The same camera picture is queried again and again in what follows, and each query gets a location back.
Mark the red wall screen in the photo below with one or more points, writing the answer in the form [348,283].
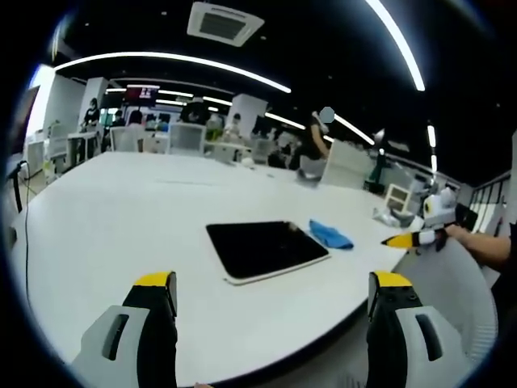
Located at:
[141,92]

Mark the long curved ceiling light strip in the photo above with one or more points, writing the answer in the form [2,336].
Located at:
[173,60]
[402,44]

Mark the person's right hand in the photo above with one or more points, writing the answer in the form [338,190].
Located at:
[460,234]

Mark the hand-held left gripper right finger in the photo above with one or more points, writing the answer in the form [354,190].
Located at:
[408,339]

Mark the white partition board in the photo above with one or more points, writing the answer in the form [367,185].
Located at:
[348,163]

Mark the black stair railing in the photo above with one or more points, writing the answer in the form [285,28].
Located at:
[488,198]

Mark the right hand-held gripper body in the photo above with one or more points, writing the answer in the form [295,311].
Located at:
[438,210]

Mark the small white frame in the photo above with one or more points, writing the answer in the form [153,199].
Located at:
[399,197]

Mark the blue cleaning cloth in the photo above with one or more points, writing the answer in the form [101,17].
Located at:
[331,235]

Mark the white mesh office chair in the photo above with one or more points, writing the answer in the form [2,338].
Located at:
[456,299]

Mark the white ceiling air conditioner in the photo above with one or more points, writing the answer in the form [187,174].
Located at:
[225,21]

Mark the crumpled clear plastic bag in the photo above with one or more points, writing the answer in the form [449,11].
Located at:
[389,216]

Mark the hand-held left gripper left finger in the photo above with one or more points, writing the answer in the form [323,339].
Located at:
[121,335]

